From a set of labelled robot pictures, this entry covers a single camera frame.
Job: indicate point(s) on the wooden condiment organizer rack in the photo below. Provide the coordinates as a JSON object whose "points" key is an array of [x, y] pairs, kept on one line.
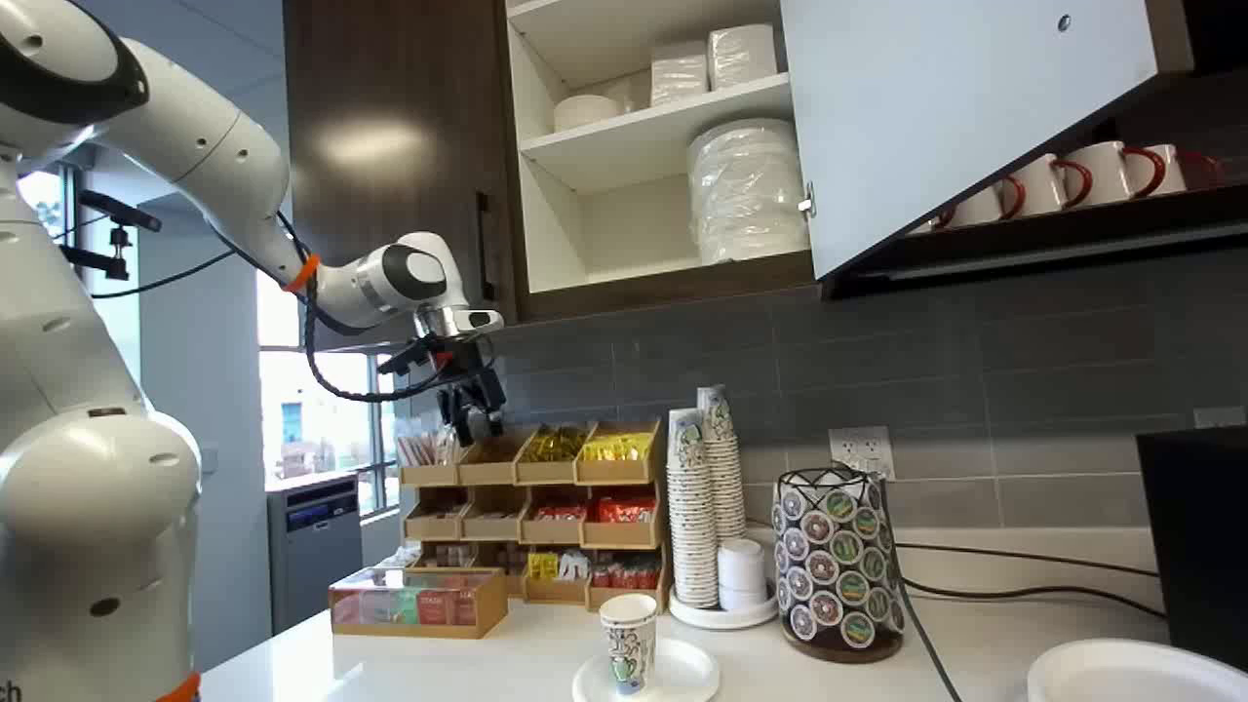
{"points": [[559, 513]]}

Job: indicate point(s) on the dark wood cabinet door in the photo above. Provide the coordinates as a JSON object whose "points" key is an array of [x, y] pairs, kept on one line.
{"points": [[392, 141]]}

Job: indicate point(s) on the white saucer plate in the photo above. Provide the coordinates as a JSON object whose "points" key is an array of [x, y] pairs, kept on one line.
{"points": [[693, 674]]}

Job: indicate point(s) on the coffee pod carousel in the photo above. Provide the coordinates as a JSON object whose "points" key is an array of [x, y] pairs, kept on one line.
{"points": [[838, 558]]}

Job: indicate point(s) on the tall patterned paper cup stack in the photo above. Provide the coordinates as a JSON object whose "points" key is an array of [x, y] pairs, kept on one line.
{"points": [[693, 519], [727, 456]]}

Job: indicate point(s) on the white plate under cup stacks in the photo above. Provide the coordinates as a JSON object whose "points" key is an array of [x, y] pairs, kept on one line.
{"points": [[766, 613]]}

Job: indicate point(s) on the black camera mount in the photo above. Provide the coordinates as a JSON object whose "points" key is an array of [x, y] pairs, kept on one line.
{"points": [[118, 218]]}

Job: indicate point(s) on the black coffee machine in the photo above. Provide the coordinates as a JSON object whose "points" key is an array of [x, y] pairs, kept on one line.
{"points": [[1201, 547]]}

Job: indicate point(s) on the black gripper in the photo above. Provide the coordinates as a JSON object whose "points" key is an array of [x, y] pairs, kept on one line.
{"points": [[465, 376]]}

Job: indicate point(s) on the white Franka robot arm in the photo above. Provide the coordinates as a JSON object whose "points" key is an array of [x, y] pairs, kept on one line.
{"points": [[79, 519]]}

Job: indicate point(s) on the grey dishwasher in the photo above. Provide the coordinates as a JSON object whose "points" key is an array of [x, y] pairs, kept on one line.
{"points": [[313, 547]]}

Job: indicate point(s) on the white wall outlet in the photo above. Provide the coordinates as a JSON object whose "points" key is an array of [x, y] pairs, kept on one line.
{"points": [[864, 450]]}

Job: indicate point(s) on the white cabinet door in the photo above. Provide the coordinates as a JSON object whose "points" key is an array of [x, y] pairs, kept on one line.
{"points": [[962, 120]]}

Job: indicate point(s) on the white cup lid stack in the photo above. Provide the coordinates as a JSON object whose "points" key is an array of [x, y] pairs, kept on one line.
{"points": [[741, 570]]}

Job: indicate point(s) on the wrapped paper plate stack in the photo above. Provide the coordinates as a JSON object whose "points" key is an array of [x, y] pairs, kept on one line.
{"points": [[746, 190]]}

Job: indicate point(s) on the patterned paper coffee cup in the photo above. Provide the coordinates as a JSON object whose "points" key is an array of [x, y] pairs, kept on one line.
{"points": [[629, 647]]}

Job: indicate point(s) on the white bowl stack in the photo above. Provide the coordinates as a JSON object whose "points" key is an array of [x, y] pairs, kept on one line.
{"points": [[591, 112]]}

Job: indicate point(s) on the wooden tea bag box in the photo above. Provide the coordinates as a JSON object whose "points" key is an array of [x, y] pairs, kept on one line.
{"points": [[416, 605]]}

